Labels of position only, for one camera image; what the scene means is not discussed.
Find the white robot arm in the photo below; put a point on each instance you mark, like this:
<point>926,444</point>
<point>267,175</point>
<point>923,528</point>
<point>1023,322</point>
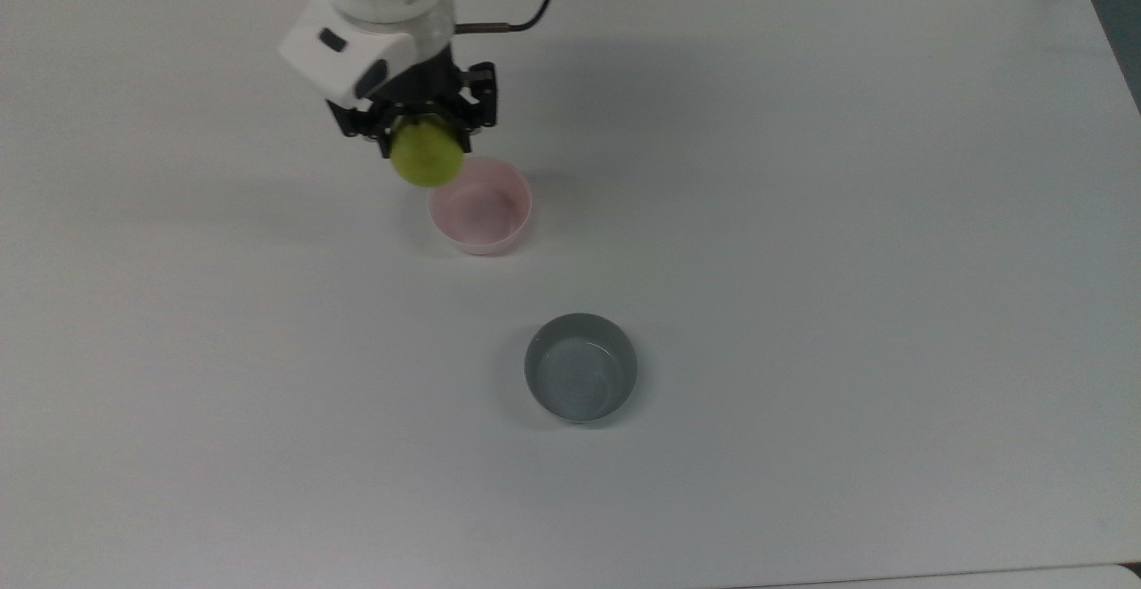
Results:
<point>374,10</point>

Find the grey bowl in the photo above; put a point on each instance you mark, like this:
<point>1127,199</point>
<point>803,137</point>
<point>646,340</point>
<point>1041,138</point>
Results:
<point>580,368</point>

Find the pink bowl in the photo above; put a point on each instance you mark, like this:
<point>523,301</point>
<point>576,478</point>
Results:
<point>486,210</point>

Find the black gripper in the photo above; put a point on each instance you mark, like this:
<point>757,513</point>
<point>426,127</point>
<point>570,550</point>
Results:
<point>419,90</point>

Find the green pear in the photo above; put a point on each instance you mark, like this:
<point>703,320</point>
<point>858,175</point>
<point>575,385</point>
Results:
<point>428,154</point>

